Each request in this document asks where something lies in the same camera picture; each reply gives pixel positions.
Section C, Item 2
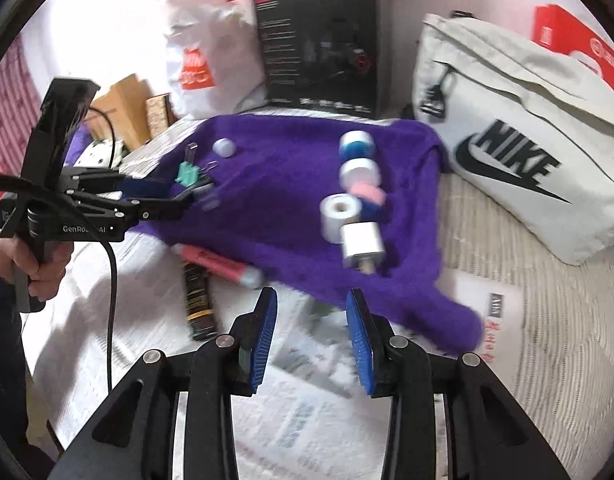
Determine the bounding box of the pink striped cloth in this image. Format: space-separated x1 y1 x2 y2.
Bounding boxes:
0 40 42 176

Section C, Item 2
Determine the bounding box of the brown cardboard box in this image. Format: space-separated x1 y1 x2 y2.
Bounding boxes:
89 74 152 151

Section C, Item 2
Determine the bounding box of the white round jar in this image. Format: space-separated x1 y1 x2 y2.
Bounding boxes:
339 158 380 188

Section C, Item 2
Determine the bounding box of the white plastic bag orange label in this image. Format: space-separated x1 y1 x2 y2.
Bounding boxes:
162 0 268 120

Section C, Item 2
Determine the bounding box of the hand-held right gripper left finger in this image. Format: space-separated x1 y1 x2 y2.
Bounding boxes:
47 287 278 480

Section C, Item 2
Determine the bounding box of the purple fuzzy cloth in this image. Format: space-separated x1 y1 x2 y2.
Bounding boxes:
124 114 488 353

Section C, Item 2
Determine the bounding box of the purple plush item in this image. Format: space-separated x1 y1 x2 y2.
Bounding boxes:
67 127 90 166

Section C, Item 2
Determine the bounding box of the red and white box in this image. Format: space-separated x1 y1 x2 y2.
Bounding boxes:
533 4 614 96

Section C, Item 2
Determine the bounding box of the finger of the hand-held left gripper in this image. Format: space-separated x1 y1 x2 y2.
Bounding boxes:
74 191 198 223
64 167 180 198

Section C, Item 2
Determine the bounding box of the striped bedsheet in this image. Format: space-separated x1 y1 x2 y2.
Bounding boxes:
122 105 614 441

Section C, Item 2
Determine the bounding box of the small brown patterned box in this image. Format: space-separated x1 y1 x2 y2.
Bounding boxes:
146 94 176 138

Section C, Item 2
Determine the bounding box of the white logo bag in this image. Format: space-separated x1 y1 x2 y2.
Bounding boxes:
412 12 614 266

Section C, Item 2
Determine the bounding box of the black product box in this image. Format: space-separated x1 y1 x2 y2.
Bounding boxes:
254 0 382 121

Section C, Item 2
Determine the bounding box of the green binder clip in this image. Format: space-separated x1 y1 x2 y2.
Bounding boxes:
174 144 220 198

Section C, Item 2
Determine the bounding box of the person's left forearm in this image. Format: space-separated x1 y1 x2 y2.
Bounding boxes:
0 265 30 461

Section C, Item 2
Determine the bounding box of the white tape roll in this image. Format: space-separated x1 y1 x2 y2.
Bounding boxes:
319 194 360 243

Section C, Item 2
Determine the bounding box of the person's left hand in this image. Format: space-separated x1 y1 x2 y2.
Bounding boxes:
0 232 74 303

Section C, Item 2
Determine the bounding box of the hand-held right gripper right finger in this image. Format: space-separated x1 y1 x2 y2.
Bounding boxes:
346 288 572 480

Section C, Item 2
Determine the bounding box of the white floral fabric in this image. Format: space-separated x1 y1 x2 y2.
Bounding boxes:
74 137 128 171

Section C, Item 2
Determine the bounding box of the blue and white jar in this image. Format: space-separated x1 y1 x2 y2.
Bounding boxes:
339 130 375 161

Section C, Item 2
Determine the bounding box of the white charger plug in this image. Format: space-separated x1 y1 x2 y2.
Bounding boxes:
341 222 386 273

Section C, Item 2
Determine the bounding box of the newspaper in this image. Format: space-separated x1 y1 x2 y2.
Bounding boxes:
24 237 525 480

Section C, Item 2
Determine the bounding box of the red pen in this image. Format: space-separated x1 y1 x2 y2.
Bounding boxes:
174 244 262 287

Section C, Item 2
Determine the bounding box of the pink and blue jar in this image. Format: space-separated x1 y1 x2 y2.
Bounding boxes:
349 182 386 223

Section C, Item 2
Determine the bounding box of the black tube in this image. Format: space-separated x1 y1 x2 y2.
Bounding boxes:
183 262 218 342

